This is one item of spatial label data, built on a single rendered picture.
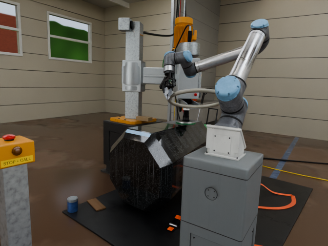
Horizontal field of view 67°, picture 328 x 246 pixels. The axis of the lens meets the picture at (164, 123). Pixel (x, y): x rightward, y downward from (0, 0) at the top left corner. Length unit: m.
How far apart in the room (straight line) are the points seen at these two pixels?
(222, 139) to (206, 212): 0.45
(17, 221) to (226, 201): 1.03
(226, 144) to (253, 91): 5.91
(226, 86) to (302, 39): 5.89
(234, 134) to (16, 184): 1.12
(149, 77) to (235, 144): 2.05
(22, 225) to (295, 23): 7.09
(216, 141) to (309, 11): 6.16
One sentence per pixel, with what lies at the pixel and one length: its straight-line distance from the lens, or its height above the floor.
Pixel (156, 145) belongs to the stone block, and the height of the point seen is 0.73.
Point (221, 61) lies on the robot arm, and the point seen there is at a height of 1.46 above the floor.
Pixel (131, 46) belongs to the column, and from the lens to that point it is 3.44.
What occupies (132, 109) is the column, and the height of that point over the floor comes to 0.91.
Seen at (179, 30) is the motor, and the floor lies 1.95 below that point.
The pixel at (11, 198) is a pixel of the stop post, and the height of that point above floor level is 0.88.
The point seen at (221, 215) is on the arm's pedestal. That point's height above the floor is 0.54.
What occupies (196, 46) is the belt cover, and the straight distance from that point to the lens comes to 2.65.
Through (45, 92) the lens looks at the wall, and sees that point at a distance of 8.84.
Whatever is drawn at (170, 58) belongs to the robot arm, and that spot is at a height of 1.48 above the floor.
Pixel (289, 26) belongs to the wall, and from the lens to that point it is 7.43.
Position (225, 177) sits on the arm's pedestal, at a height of 0.78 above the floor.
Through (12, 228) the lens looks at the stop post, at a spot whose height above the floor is 0.77.
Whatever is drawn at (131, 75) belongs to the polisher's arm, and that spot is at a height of 1.36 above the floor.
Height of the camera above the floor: 1.30
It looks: 9 degrees down
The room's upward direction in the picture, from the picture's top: 2 degrees clockwise
